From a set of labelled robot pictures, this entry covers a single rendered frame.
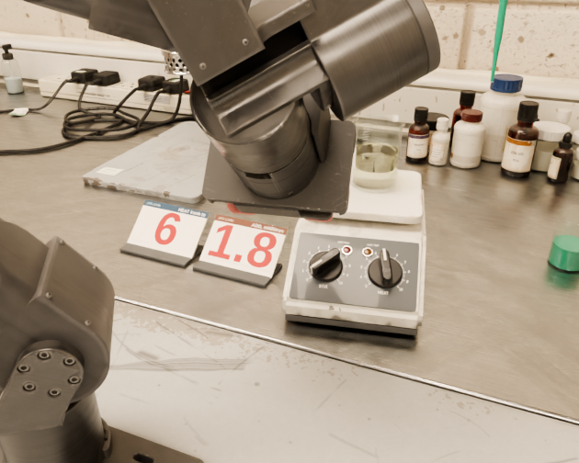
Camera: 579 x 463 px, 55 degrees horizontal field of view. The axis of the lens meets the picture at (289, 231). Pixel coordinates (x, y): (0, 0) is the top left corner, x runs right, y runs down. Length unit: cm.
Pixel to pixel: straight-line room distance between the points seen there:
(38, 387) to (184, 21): 21
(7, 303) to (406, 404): 30
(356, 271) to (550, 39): 64
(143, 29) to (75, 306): 16
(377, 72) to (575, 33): 78
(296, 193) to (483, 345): 25
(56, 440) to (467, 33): 90
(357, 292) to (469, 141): 44
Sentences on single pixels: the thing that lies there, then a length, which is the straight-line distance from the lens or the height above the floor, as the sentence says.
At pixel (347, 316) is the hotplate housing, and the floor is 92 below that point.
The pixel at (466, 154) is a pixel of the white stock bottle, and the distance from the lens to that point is 91.
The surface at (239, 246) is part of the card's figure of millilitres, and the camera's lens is 62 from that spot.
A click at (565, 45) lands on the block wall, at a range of 106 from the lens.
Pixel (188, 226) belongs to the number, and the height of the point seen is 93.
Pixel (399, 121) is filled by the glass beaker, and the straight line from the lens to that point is 60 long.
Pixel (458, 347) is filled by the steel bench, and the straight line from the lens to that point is 53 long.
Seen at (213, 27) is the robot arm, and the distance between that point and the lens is 26.
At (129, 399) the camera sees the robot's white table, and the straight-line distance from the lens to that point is 48.
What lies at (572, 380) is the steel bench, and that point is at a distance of 53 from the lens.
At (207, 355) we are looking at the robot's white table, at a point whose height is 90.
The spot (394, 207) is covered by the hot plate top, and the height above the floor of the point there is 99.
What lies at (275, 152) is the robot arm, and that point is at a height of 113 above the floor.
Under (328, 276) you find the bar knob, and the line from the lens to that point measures 52.
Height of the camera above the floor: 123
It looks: 29 degrees down
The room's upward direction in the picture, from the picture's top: straight up
